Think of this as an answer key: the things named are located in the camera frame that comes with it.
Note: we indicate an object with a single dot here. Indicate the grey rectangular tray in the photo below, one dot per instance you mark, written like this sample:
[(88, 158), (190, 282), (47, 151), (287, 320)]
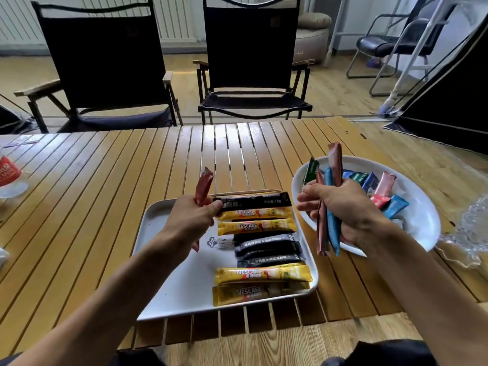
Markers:
[(179, 285)]

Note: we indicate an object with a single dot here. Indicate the white round bowl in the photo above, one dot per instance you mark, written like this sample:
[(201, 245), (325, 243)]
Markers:
[(419, 213)]

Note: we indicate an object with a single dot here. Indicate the crumpled white tissue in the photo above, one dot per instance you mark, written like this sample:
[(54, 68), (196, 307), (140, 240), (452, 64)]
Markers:
[(3, 258)]

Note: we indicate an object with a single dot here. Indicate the row of sachets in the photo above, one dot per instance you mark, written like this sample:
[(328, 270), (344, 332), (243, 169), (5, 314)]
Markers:
[(267, 247)]

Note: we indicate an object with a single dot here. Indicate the clear patterned glass cup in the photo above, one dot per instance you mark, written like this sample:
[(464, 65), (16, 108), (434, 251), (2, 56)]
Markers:
[(472, 232)]

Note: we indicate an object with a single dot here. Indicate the person's right hand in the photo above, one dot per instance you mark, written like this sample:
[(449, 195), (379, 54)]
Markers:
[(354, 213)]

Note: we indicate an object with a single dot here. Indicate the white wall radiator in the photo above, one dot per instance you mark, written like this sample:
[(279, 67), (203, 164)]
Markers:
[(179, 19)]

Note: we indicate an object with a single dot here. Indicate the beige inflatable sofa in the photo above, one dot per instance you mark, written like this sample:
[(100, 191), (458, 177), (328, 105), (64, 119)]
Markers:
[(310, 41)]

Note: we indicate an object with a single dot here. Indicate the person's right forearm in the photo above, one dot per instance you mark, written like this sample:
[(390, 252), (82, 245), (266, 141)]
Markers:
[(427, 293)]

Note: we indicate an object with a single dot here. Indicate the black office chair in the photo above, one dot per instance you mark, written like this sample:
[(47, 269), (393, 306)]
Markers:
[(373, 45)]

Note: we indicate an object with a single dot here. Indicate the person's leg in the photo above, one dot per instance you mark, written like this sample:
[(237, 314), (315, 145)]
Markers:
[(381, 354), (133, 358)]

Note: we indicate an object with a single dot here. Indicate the clear bottle with red cap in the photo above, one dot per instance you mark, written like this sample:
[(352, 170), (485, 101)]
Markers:
[(7, 171)]

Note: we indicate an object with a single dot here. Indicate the person's left hand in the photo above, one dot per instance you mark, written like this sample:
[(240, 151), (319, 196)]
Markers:
[(190, 224)]

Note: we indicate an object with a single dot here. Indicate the black folding chair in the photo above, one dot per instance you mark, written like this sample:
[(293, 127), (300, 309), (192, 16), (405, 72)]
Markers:
[(103, 60), (251, 45)]

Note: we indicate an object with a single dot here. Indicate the person's right leg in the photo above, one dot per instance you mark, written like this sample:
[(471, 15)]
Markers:
[(381, 354)]

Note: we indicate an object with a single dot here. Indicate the small white pen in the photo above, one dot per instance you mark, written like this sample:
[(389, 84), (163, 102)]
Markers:
[(23, 140)]

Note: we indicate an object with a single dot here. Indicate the small blue bundle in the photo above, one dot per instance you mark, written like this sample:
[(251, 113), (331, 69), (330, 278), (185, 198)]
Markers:
[(373, 63)]

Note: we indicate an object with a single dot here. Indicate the person's left forearm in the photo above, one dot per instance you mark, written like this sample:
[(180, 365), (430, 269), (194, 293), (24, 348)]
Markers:
[(106, 312)]

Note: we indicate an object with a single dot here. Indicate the person's left leg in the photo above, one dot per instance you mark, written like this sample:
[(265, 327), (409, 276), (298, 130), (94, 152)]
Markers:
[(133, 358)]

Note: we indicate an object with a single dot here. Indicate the pile of sachets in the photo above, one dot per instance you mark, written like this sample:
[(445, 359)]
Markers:
[(394, 205)]

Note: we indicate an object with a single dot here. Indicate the white metal frame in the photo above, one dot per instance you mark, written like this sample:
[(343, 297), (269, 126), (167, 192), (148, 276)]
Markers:
[(415, 53)]

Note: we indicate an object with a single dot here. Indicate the black fabric backdrop panel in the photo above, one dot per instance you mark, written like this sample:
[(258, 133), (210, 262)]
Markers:
[(457, 102), (11, 121)]

